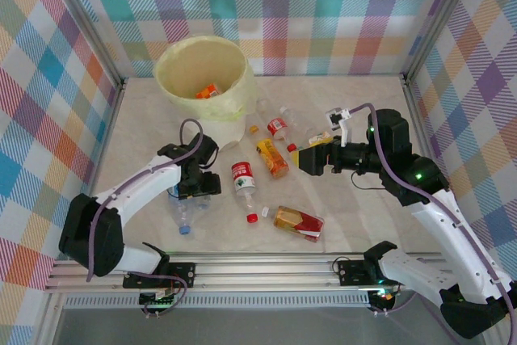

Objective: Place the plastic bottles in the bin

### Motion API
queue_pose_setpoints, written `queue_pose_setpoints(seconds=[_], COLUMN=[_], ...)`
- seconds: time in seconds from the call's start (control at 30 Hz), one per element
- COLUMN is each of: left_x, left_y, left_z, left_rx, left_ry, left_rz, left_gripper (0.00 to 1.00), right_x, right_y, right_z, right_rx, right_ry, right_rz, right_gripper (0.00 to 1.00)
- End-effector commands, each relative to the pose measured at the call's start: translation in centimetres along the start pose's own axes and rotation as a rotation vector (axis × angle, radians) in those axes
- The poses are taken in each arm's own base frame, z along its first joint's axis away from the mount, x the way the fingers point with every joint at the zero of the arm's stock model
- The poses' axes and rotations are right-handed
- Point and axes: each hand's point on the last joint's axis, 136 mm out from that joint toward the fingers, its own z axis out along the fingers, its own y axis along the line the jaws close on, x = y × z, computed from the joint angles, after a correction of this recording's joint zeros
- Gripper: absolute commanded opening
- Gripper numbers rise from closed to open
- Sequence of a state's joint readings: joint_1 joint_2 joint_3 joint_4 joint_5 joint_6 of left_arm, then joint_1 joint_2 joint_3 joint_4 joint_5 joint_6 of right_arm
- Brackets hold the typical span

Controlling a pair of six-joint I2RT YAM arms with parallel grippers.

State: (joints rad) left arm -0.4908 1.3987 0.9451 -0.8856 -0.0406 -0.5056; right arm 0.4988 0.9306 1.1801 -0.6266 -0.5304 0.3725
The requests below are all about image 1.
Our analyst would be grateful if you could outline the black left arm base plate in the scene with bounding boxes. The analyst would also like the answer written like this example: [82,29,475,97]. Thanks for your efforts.
[122,260,198,290]

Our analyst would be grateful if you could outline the aluminium mounting rail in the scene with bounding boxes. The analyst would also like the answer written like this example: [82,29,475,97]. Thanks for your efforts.
[43,251,445,294]

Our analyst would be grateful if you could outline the yellow orange juice bottle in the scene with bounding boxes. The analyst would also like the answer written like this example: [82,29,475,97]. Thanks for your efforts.
[249,125,291,179]

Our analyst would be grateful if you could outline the circuit board green lights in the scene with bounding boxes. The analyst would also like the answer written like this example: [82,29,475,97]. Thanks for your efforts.
[363,287,401,308]
[138,288,181,309]

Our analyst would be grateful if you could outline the red gold label tea bottle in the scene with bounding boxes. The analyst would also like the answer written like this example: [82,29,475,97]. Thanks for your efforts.
[261,204,326,244]

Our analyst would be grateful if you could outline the red white label bottle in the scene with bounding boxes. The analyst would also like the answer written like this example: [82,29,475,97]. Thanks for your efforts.
[230,161,259,227]

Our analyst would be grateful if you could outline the orange label tea bottle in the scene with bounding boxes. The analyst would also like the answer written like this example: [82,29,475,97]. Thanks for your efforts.
[195,82,223,100]

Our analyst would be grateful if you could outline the crushed clear bottle blue cap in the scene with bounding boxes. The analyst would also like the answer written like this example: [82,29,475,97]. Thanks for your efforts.
[167,185,195,237]

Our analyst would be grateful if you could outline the cream plastic bin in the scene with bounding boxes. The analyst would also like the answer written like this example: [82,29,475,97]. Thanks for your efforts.
[154,35,258,153]

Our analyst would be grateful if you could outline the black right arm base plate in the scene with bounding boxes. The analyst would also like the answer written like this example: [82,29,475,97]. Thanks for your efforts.
[335,258,385,288]

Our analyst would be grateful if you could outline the grey slotted cable duct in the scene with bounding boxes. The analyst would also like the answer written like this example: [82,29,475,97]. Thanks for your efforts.
[62,294,375,309]

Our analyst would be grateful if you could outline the clear bottle white cap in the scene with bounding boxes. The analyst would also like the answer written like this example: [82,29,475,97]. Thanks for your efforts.
[280,106,320,138]

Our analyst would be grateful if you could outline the thin black cable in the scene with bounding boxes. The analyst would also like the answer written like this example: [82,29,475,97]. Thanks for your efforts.
[350,170,385,191]

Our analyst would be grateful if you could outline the small red label bottle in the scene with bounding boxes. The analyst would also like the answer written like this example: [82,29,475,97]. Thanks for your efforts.
[266,117,291,142]

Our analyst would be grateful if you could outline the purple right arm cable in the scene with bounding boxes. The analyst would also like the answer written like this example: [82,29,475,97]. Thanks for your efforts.
[347,103,517,342]

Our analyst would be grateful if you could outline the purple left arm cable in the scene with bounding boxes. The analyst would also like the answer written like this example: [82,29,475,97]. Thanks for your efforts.
[84,117,205,318]

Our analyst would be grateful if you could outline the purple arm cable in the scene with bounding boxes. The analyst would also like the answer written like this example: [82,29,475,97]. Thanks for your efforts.
[84,117,205,318]
[347,103,517,342]

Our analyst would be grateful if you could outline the aluminium frame post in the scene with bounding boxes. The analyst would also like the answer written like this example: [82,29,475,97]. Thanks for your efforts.
[401,0,485,83]
[44,0,126,87]

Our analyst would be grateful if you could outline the clear unlabelled plastic bottle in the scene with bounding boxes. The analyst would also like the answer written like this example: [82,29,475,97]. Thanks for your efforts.
[256,98,276,116]

